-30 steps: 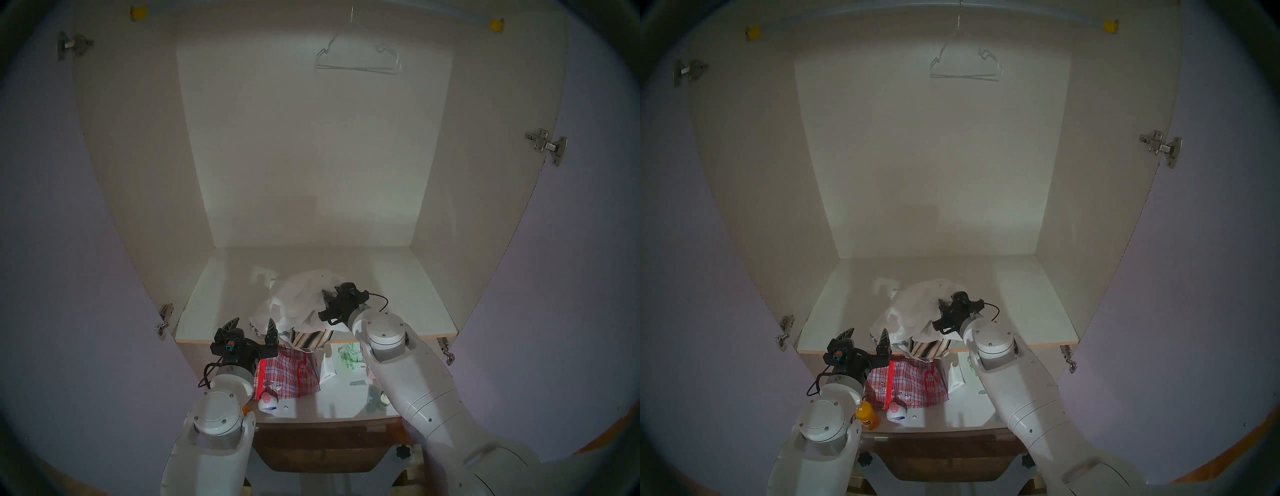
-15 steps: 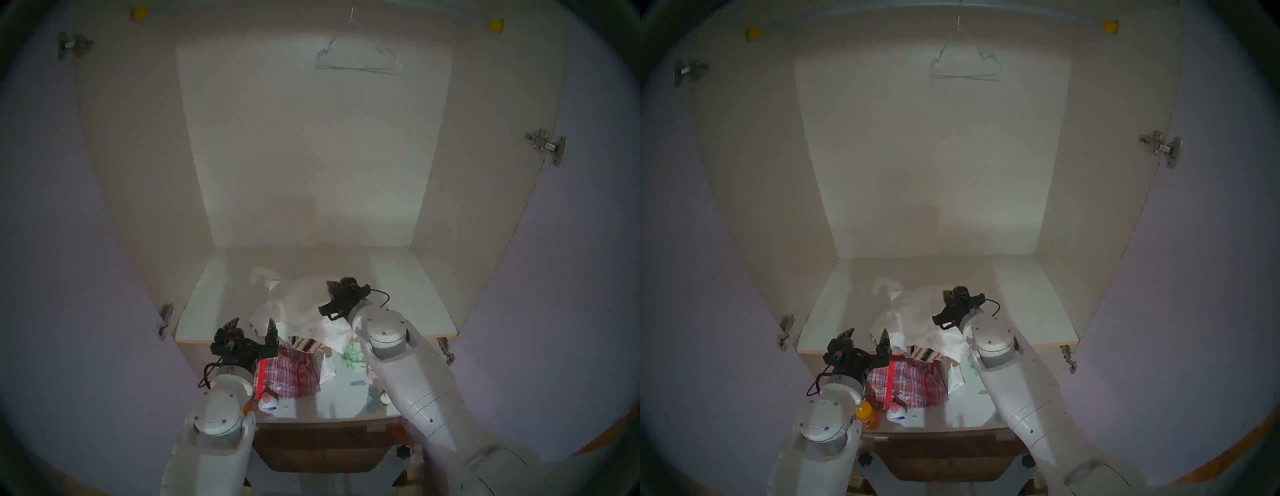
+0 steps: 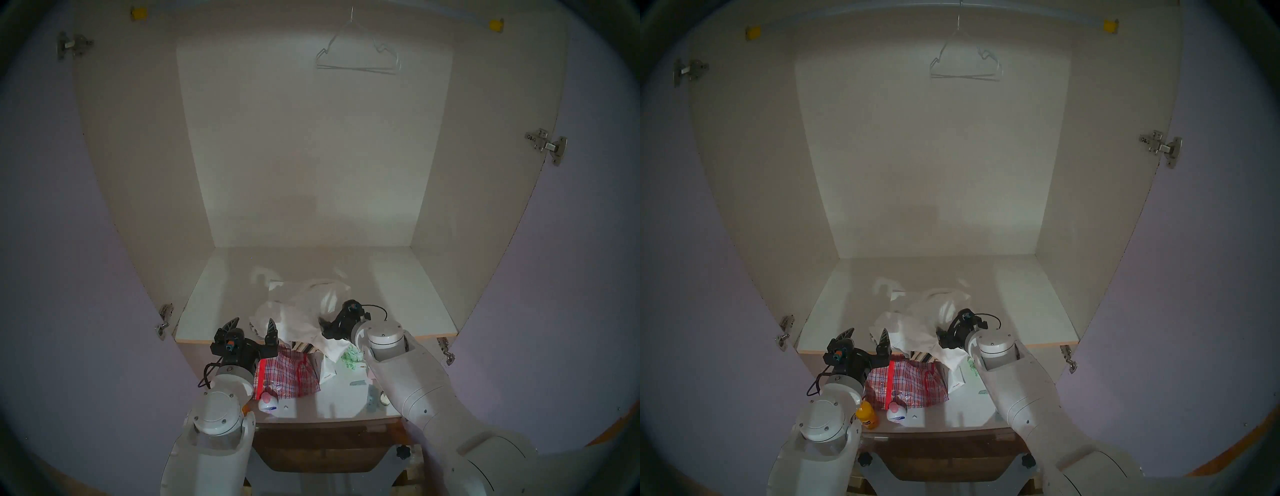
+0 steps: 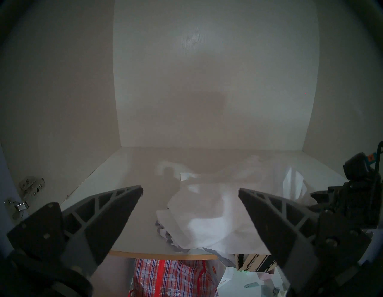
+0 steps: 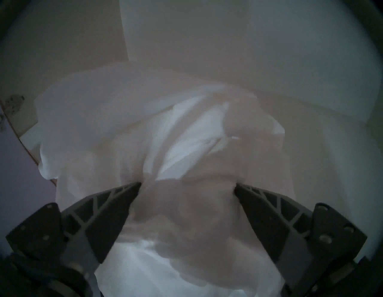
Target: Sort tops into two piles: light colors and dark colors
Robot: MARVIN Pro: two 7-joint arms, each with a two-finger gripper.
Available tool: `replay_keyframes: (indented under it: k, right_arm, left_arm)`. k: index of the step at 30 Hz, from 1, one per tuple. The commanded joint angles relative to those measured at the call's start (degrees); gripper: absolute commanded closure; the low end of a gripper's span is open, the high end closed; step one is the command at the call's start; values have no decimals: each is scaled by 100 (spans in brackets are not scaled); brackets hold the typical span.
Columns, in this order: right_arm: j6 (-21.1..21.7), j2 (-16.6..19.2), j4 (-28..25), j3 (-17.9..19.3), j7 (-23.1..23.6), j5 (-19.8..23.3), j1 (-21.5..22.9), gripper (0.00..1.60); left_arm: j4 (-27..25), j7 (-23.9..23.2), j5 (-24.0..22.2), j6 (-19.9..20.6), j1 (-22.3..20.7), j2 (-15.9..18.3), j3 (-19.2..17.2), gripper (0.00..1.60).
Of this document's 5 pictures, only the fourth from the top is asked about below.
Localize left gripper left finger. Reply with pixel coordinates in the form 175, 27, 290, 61
7, 186, 143, 280

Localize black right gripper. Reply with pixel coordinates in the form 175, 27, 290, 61
311, 176, 383, 228

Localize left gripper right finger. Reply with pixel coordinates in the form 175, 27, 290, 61
238, 188, 371, 294

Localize black beige striped top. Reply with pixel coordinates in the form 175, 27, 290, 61
235, 254, 279, 273

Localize metal door hinge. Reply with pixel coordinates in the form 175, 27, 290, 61
4, 177, 46, 221

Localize red plaid woven bag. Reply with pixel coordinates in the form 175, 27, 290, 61
129, 258, 219, 297

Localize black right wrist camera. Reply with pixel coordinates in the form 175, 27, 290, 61
344, 152, 376, 182

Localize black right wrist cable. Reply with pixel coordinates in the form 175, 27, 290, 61
375, 141, 383, 181

